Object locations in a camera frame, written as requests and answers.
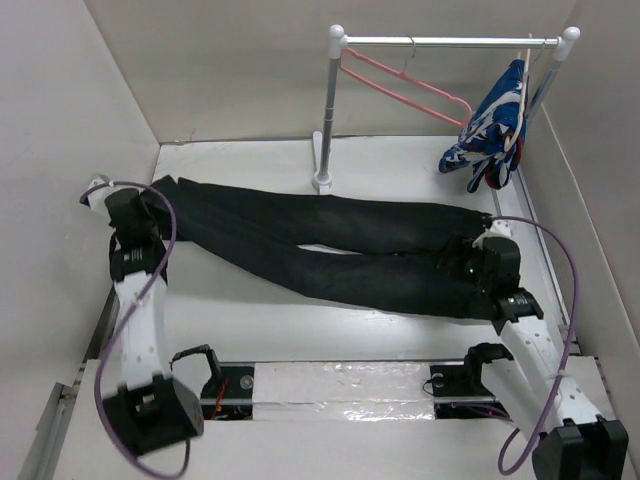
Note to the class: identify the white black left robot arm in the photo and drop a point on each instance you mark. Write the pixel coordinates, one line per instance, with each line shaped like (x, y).
(151, 409)

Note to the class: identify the silver white clothes rack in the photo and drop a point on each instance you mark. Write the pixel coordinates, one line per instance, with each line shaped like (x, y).
(561, 47)

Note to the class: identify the cream wooden hanger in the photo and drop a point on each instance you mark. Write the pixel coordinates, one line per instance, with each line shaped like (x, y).
(511, 141)

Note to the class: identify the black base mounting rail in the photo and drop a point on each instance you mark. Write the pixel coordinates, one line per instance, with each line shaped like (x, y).
(453, 397)

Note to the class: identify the white foam tape panel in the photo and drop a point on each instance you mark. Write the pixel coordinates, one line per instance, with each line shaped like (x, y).
(342, 391)

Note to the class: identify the black denim trousers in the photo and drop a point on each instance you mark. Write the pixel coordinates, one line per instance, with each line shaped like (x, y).
(374, 254)

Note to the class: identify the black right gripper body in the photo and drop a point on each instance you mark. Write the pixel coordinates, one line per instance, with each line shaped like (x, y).
(475, 275)

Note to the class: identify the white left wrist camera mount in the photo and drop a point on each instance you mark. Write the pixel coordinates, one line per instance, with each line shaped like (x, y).
(99, 188)

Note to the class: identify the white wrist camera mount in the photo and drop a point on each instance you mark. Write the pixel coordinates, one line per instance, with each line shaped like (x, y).
(99, 188)
(497, 229)

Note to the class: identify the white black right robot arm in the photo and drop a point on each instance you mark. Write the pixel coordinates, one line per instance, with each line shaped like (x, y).
(526, 373)

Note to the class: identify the blue patterned garment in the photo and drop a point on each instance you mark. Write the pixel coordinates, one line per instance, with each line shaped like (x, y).
(480, 145)

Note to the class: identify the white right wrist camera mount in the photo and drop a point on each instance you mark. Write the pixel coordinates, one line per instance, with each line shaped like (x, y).
(497, 229)

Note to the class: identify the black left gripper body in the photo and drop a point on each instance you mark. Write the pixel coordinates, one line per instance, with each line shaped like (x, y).
(159, 221)

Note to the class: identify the pink plastic hanger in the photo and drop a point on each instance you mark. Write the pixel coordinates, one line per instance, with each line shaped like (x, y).
(405, 82)

